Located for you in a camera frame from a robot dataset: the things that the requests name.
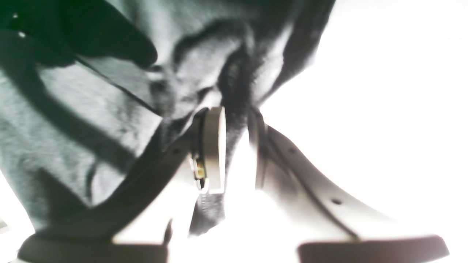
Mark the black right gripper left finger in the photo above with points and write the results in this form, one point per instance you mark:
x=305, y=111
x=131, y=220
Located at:
x=136, y=223

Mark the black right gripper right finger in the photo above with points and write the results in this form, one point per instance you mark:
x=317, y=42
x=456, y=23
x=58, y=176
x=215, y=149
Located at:
x=329, y=224

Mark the black printed t-shirt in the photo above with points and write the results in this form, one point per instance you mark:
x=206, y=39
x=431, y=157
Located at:
x=91, y=90

